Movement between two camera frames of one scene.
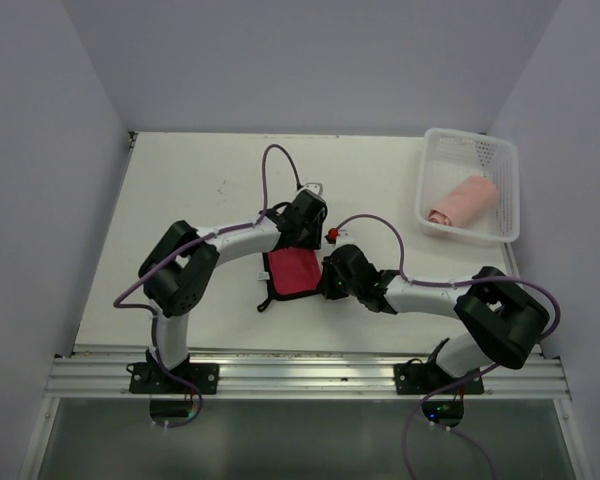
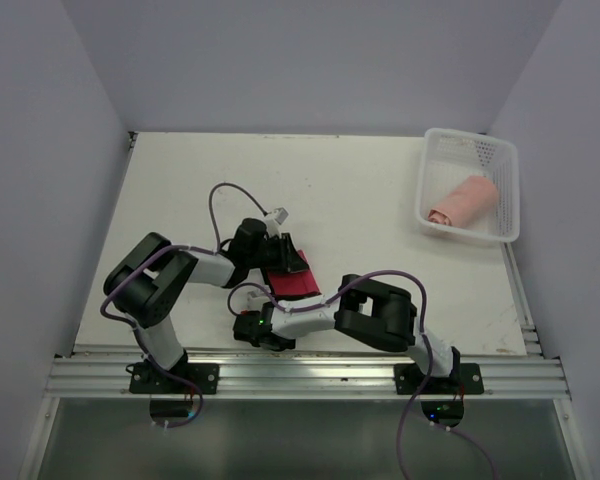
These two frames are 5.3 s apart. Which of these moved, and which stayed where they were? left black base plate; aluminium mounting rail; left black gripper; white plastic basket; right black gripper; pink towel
Moved: right black gripper; left black gripper
Stayed: white plastic basket; left black base plate; aluminium mounting rail; pink towel
